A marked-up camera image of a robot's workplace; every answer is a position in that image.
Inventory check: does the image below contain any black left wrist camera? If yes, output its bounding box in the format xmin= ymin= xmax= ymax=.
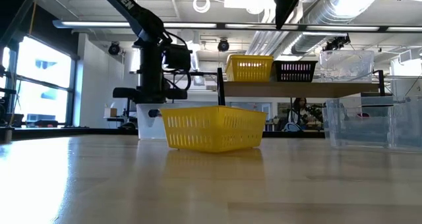
xmin=164 ymin=44 xmax=192 ymax=70

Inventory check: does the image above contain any white blue round device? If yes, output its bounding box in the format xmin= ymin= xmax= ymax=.
xmin=283 ymin=121 xmax=303 ymax=132

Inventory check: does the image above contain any yellow slotted plastic basket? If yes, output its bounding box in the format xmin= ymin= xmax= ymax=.
xmin=226 ymin=57 xmax=273 ymax=83
xmin=160 ymin=105 xmax=268 ymax=154
xmin=225 ymin=54 xmax=274 ymax=82

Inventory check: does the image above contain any yellow hanging cord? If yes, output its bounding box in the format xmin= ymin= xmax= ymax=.
xmin=28 ymin=3 xmax=38 ymax=37

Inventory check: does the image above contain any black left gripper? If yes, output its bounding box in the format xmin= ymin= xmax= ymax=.
xmin=113 ymin=42 xmax=188 ymax=103

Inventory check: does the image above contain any large window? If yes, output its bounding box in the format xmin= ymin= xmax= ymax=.
xmin=0 ymin=35 xmax=79 ymax=128

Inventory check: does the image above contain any black aluminium table frame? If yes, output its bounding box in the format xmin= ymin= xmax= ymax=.
xmin=0 ymin=126 xmax=330 ymax=141

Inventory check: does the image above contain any clear plastic bin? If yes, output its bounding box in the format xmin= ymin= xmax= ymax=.
xmin=318 ymin=49 xmax=375 ymax=83
xmin=322 ymin=95 xmax=422 ymax=152
xmin=136 ymin=101 xmax=181 ymax=140

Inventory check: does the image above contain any person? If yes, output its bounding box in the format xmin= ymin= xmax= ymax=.
xmin=287 ymin=97 xmax=309 ymax=126

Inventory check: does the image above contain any white cable coil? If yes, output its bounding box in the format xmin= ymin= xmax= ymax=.
xmin=192 ymin=0 xmax=211 ymax=14

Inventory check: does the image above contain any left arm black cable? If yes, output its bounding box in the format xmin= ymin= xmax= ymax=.
xmin=162 ymin=30 xmax=193 ymax=92

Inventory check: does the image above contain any wooden shelf with black legs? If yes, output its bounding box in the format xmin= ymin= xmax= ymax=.
xmin=216 ymin=67 xmax=386 ymax=107

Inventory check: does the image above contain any silver air duct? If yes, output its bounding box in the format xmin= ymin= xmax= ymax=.
xmin=289 ymin=0 xmax=385 ymax=55

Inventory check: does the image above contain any black cable reel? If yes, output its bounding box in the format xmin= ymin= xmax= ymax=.
xmin=107 ymin=41 xmax=121 ymax=56
xmin=217 ymin=38 xmax=230 ymax=53

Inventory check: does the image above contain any black slotted plastic basket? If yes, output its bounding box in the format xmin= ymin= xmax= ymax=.
xmin=272 ymin=60 xmax=319 ymax=83

